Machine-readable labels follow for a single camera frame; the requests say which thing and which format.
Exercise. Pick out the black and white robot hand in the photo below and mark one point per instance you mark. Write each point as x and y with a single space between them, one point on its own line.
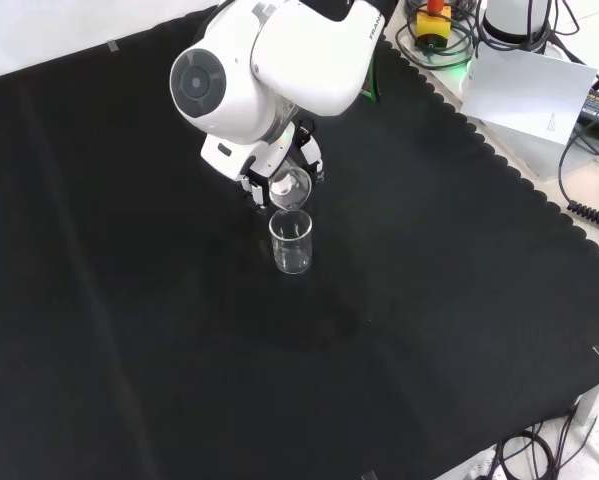
311 155

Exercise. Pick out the wide clear glass beaker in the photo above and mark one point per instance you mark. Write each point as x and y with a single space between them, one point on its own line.
291 192

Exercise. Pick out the tall clear glass beaker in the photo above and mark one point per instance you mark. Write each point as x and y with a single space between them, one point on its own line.
291 250

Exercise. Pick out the yellow stop button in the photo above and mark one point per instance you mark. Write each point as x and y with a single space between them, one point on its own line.
433 27

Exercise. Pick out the black bench cloth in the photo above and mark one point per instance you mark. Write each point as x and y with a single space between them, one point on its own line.
179 325

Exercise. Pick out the pale white board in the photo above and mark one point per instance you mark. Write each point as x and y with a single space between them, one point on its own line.
524 92

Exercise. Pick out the grey box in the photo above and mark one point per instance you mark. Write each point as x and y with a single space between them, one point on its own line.
534 152

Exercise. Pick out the grey tape strip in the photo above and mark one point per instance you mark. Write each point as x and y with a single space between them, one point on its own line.
113 46

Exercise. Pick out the white wrist camera shell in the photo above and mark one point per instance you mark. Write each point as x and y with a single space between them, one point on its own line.
224 160

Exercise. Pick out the grey metal bracket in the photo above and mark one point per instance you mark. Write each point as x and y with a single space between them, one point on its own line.
596 400

